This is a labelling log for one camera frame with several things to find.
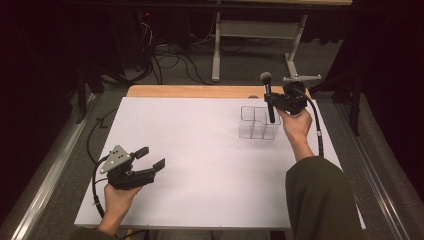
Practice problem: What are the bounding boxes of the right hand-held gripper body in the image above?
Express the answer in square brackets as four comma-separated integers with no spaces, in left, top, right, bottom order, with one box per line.
[272,74,323,116]

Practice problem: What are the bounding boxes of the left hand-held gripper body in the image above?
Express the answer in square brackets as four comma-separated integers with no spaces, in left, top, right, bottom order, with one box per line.
[99,144,157,191]

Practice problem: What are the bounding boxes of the black makeup brush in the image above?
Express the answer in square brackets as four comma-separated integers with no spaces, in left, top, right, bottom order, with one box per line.
[259,71,277,125]

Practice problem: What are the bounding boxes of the clear acrylic organizer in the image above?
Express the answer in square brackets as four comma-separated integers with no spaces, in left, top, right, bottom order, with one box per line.
[238,105,282,141]

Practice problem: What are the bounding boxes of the person's right hand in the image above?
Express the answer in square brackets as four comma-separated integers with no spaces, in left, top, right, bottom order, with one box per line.
[276,107,314,143]

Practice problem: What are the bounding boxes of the person's left hand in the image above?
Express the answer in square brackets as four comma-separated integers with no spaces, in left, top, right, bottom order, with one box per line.
[103,163,144,222]

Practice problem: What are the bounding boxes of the white board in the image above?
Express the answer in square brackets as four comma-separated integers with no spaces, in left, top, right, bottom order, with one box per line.
[73,96,367,231]

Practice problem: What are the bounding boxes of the dark metal stand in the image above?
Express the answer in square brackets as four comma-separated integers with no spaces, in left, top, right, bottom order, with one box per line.
[308,64,365,137]
[75,61,105,125]

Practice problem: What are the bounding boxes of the wooden table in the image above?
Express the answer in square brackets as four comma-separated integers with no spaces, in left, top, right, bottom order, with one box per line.
[126,84,312,100]

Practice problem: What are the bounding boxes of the person's grey trousers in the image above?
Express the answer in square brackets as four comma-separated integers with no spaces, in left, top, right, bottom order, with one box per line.
[154,229,272,240]

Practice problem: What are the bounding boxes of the dark box with red light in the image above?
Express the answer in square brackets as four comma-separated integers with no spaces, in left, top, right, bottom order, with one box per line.
[108,6,158,69]

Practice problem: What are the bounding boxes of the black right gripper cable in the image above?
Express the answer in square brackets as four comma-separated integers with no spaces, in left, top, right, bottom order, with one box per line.
[293,87,325,158]

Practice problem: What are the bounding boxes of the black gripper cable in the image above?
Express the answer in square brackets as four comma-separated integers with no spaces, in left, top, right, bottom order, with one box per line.
[91,154,112,219]
[293,87,325,158]

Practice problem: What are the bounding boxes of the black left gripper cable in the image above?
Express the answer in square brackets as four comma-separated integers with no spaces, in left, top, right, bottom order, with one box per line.
[91,154,112,219]

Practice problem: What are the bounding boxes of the black floor cable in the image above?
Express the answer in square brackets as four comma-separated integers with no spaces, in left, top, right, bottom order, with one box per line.
[86,107,118,164]

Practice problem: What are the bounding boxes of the white metal desk frame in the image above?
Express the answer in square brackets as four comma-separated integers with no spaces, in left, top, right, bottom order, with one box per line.
[211,0,354,86]

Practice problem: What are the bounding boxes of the aluminium floor rail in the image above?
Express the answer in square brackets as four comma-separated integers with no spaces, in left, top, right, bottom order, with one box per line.
[0,92,101,240]
[333,99,424,240]

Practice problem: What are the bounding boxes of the tangle of floor cables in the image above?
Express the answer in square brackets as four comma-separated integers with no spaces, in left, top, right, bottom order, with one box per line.
[131,19,216,86]

